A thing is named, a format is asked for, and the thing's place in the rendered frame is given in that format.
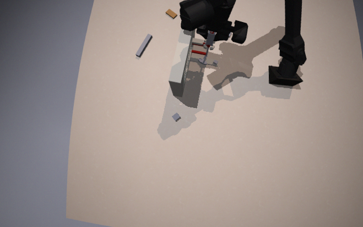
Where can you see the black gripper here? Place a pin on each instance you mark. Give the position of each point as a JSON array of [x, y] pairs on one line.
[[223, 28]]

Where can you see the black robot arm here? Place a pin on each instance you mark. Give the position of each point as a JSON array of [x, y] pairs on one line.
[[195, 13]]

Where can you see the tan rectangular block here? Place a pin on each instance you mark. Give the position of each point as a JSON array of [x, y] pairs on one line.
[[171, 13]]

